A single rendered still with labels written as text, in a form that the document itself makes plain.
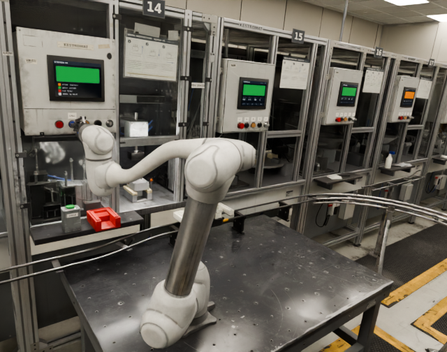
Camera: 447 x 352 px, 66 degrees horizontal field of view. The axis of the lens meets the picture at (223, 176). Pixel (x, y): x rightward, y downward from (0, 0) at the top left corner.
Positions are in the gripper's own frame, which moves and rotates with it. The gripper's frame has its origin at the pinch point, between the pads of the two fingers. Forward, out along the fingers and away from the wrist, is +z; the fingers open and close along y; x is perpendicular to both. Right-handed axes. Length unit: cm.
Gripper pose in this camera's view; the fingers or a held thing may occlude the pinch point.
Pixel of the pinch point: (75, 126)
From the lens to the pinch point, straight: 178.3
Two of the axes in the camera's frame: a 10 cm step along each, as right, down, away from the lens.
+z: -6.0, -2.7, 7.5
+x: -8.0, 1.1, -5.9
